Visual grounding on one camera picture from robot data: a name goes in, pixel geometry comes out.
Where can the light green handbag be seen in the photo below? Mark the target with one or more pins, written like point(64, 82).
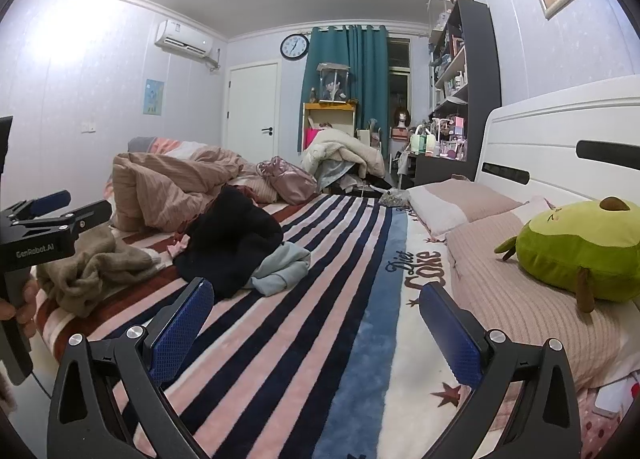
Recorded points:
point(419, 143)

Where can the beige ribbed quilt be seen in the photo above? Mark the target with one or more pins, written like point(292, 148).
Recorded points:
point(155, 184)

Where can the white light switch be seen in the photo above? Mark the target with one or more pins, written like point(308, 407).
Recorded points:
point(90, 127)

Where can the glass display case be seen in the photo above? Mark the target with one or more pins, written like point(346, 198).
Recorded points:
point(332, 84)

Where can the small blue wall poster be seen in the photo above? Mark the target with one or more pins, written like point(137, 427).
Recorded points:
point(154, 97)

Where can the white door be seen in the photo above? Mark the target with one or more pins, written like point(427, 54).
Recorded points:
point(252, 109)

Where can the person's left forearm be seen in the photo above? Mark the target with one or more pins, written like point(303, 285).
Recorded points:
point(6, 394)

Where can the person's left hand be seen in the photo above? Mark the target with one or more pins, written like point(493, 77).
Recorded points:
point(27, 304)

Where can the bright pink bag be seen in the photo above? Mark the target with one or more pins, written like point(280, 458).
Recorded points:
point(315, 131)

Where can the yellow shelf unit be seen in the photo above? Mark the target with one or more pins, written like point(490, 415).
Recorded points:
point(330, 108)

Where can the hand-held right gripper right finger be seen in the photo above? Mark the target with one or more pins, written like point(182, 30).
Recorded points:
point(452, 339)

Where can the light blue garment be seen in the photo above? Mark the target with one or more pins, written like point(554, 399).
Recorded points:
point(280, 269)

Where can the window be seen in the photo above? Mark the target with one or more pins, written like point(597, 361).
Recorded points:
point(399, 69)

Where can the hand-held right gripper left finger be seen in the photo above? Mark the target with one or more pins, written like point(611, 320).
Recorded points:
point(180, 334)

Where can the wig on mannequin head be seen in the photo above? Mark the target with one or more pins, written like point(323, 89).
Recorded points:
point(401, 119)

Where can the black garment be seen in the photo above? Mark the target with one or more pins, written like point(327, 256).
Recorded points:
point(230, 239)

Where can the teal curtain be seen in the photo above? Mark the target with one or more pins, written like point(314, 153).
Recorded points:
point(360, 69)

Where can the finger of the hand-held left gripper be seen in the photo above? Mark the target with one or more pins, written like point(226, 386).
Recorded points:
point(50, 200)
point(92, 213)

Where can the pink ribbed pillow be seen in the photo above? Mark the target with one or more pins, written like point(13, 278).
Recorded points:
point(455, 204)
point(525, 299)

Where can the cream coat pile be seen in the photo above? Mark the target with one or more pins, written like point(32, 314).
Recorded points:
point(335, 149)

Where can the grey pillow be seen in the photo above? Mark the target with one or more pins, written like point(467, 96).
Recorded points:
point(142, 144)

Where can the white air conditioner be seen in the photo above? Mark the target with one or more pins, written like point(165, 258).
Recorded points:
point(182, 39)

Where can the clear storage box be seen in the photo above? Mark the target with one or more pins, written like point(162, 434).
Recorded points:
point(440, 14)

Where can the dark bookshelf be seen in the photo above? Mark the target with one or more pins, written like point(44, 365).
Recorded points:
point(482, 69)

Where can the patterned small pouch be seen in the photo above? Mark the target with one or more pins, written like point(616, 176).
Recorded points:
point(395, 198)

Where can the brown fuzzy sweater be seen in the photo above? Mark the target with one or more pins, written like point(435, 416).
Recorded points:
point(90, 274)

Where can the green plush toy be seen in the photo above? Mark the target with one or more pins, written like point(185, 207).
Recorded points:
point(570, 249)

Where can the shiny mauve bag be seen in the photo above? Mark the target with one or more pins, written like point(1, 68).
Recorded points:
point(290, 179)

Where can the striped printed blanket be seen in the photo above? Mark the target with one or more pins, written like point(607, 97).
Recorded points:
point(310, 329)

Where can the small pink garment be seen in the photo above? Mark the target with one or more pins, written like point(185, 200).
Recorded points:
point(178, 245)

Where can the round wall clock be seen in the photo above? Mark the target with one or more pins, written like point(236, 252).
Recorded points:
point(294, 47)

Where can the white bed headboard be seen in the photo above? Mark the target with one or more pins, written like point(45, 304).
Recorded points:
point(550, 129)

